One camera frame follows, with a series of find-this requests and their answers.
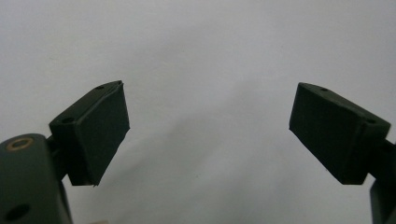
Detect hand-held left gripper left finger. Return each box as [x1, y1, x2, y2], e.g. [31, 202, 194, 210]
[49, 79, 131, 188]

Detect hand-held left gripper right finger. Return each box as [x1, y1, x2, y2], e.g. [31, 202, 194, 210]
[289, 82, 391, 186]

